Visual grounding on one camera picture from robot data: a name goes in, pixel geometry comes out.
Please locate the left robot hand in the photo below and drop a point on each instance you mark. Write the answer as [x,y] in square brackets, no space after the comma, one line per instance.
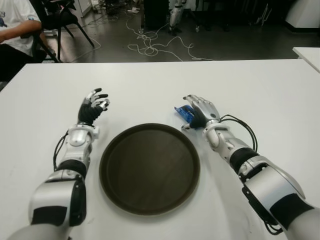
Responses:
[87,113]

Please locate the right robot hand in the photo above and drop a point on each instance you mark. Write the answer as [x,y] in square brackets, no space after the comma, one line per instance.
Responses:
[206,110]

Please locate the blue Oreo packet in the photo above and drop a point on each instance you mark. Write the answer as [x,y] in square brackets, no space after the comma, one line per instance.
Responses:
[184,113]

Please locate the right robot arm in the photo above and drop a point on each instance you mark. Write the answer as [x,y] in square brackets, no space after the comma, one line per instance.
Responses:
[270,182]

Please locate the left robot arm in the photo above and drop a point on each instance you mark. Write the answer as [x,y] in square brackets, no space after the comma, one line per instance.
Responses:
[57,197]

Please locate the round dark brown tray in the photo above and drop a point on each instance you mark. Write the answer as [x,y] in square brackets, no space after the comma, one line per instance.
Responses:
[150,170]

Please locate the black chair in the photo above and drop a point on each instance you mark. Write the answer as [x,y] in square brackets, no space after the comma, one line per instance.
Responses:
[62,17]

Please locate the silver humanoid robot legs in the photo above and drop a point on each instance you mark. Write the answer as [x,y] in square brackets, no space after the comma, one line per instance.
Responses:
[175,15]

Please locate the person in white shirt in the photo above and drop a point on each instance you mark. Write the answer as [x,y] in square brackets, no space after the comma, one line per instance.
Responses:
[15,37]

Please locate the black cabinet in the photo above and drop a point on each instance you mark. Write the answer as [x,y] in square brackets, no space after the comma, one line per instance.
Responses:
[155,15]

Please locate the white side table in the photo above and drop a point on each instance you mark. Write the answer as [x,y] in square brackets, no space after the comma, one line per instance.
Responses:
[308,56]

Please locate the white curved machine housing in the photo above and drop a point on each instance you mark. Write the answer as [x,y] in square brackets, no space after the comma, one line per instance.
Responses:
[305,15]

